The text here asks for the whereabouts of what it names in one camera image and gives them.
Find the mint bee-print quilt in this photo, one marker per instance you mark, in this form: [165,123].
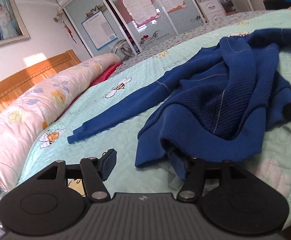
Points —
[272,164]

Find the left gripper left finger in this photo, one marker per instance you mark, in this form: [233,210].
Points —
[95,171]

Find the black sofa chair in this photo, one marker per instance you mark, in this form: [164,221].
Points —
[276,4]

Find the blue knit sweater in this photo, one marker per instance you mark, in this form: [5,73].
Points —
[216,106]

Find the white electric fan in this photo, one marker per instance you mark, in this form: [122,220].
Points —
[123,50]

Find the wooden headboard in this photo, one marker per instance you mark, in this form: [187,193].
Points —
[14,86]

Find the rolled floral duvet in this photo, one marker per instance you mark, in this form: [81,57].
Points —
[26,117]

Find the red pillow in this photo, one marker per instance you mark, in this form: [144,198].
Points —
[105,75]

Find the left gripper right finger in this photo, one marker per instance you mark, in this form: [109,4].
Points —
[192,172]

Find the white drawer cabinet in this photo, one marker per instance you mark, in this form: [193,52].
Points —
[212,10]

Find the sliding glass wardrobe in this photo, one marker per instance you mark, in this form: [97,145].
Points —
[142,23]

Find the framed wedding photo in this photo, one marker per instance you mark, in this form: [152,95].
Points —
[12,28]

